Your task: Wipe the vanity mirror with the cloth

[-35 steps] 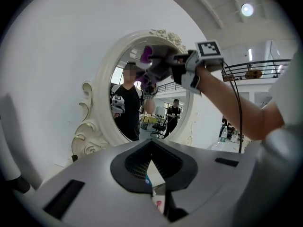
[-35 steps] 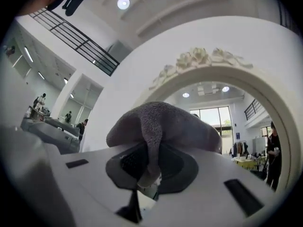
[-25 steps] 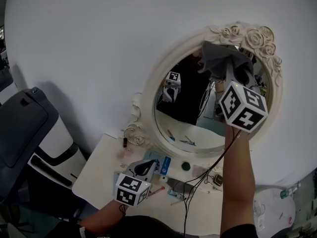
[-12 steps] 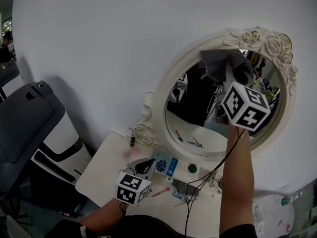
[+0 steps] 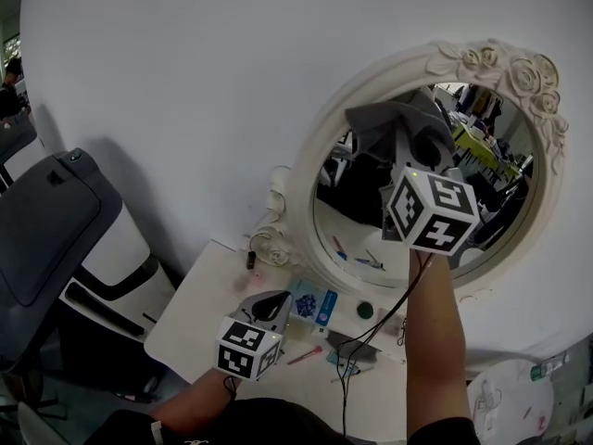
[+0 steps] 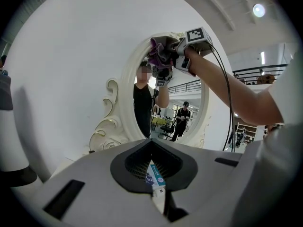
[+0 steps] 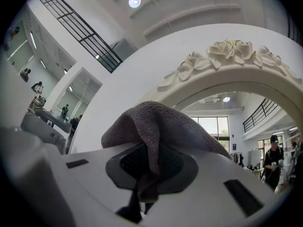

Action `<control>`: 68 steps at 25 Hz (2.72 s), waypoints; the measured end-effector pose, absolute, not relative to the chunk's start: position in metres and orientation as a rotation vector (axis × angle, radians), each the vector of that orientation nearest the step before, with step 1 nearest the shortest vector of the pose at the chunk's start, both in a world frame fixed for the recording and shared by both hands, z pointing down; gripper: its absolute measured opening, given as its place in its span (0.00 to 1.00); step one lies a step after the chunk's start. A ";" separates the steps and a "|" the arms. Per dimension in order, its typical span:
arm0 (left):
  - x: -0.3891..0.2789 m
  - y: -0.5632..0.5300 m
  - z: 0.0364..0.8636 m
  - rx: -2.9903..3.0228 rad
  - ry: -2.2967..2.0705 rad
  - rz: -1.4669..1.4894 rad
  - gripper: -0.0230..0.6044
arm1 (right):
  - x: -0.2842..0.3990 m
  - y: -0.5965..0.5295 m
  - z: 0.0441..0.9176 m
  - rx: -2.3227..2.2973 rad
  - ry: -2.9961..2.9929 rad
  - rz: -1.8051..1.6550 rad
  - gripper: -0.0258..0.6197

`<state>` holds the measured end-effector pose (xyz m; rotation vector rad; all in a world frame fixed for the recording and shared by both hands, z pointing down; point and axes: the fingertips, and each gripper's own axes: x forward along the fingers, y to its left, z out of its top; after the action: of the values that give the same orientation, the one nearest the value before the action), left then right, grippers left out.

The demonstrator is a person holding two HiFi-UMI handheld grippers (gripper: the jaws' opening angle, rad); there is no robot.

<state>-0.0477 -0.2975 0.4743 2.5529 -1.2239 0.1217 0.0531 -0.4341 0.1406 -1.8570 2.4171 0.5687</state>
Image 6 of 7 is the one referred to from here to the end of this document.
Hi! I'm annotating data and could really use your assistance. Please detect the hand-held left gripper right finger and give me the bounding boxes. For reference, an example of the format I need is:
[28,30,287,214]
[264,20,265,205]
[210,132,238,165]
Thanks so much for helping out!
[151,138,261,223]

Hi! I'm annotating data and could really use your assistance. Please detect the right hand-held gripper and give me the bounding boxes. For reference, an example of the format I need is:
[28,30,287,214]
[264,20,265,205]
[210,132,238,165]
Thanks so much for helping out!
[174,26,213,72]

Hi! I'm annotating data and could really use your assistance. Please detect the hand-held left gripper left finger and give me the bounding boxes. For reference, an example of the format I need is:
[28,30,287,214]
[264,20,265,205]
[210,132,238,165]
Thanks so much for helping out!
[10,138,171,227]

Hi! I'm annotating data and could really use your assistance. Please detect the grey fleece cloth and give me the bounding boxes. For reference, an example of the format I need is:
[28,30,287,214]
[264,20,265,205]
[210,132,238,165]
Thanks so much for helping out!
[146,33,183,72]

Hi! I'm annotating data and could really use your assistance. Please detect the white oval ornate mirror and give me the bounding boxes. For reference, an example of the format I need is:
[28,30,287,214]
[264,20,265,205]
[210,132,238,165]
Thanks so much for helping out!
[89,31,211,151]

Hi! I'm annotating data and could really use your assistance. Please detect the person's right forearm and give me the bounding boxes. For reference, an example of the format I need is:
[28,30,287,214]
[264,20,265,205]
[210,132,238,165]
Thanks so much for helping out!
[184,48,285,127]

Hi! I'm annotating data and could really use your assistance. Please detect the black metal railing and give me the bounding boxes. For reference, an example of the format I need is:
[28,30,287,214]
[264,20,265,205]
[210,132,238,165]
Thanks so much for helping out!
[233,64,288,85]

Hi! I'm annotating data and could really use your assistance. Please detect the round ceiling light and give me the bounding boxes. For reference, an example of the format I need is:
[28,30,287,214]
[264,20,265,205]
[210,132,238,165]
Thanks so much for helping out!
[252,3,266,17]

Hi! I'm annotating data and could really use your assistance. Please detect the black and white machine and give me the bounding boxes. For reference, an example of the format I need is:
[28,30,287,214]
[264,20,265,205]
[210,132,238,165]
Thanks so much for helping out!
[0,72,36,188]

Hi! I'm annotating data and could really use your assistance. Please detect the black cable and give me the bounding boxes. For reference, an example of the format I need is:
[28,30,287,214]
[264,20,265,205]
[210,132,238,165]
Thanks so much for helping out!
[209,44,237,152]

